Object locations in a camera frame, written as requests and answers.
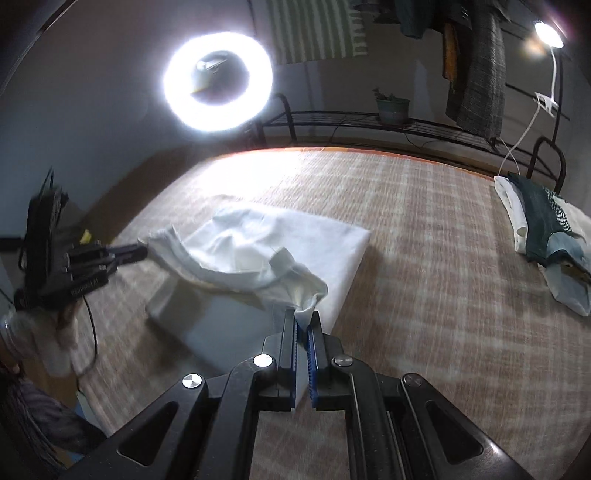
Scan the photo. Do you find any grey plaid coat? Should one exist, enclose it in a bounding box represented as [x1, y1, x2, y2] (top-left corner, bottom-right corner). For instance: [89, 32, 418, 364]
[445, 0, 505, 139]

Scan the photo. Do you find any white folded garment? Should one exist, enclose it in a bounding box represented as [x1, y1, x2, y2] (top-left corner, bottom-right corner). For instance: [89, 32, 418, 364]
[493, 174, 529, 254]

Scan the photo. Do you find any pale blue folded garment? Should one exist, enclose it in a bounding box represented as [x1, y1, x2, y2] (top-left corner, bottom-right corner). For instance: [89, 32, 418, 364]
[545, 203, 591, 317]

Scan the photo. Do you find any dark teal patterned garment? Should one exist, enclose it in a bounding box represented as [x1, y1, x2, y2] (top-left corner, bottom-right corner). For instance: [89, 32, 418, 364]
[508, 172, 585, 268]

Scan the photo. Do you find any white clip lamp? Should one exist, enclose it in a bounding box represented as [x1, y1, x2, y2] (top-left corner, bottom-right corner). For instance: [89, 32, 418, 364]
[533, 21, 566, 118]

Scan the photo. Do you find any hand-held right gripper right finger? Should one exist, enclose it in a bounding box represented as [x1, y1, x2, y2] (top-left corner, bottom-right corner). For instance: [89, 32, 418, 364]
[307, 310, 527, 480]

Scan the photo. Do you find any green striped wall hanging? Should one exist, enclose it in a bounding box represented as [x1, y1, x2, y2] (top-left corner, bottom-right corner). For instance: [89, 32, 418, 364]
[265, 0, 370, 65]

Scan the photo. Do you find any black metal clothes rack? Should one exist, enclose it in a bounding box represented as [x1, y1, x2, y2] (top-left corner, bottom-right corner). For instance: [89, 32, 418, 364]
[249, 0, 573, 153]

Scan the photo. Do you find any ring light on stand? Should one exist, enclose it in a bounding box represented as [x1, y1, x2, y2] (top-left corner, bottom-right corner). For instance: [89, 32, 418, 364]
[163, 31, 274, 139]

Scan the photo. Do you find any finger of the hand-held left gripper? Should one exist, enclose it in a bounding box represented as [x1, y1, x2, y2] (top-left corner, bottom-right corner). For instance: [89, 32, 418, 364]
[66, 244, 149, 262]
[68, 254, 148, 278]

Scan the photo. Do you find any white t-shirt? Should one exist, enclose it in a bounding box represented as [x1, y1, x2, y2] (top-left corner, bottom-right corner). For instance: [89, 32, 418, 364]
[139, 196, 372, 402]

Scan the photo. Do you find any dark green jacket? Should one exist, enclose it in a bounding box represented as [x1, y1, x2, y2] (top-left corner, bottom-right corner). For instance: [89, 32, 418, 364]
[396, 0, 437, 40]

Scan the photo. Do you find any person's left hand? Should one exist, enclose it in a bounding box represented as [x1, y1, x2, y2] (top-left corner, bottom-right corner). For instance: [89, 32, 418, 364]
[0, 305, 81, 377]

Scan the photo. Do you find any potted plant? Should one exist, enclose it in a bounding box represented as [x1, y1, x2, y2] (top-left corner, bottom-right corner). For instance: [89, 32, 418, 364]
[373, 88, 411, 125]

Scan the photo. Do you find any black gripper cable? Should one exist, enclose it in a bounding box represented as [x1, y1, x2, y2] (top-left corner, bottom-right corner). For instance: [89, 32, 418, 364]
[76, 295, 100, 374]

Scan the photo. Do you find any person's grey striped clothing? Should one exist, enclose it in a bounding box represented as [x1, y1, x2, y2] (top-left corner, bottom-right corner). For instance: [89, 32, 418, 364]
[0, 364, 112, 480]

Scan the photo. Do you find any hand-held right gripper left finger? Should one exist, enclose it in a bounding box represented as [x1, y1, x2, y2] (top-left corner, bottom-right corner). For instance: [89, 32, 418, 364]
[60, 309, 308, 480]

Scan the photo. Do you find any yellow garment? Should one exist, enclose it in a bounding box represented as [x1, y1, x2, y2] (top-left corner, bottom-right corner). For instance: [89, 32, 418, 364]
[441, 21, 460, 86]

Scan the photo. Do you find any dark metal bed frame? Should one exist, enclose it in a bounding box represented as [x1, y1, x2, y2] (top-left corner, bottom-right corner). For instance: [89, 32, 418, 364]
[529, 136, 568, 195]

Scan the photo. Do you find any white lamp cable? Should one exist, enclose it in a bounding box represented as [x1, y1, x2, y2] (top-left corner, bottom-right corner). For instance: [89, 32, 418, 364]
[499, 104, 543, 178]

